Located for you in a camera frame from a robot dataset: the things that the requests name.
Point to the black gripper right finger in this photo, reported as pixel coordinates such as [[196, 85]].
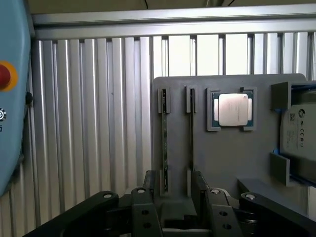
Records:
[[219, 217]]

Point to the grey parts rack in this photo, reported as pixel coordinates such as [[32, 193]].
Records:
[[222, 153]]

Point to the aluminium frame rail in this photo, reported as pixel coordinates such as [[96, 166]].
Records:
[[172, 23]]

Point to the blue disk tray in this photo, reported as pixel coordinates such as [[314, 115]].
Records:
[[302, 86]]

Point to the blue teach pendant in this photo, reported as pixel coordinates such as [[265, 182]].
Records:
[[12, 138]]

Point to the green RAM stick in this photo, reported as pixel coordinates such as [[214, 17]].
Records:
[[164, 138]]

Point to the red emergency stop button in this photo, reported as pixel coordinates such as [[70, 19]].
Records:
[[5, 75]]

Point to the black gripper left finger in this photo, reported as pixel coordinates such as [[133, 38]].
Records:
[[144, 214]]

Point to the silver CPU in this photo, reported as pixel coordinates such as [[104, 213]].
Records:
[[233, 109]]

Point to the silver hard disk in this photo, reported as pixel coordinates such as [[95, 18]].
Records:
[[300, 138]]

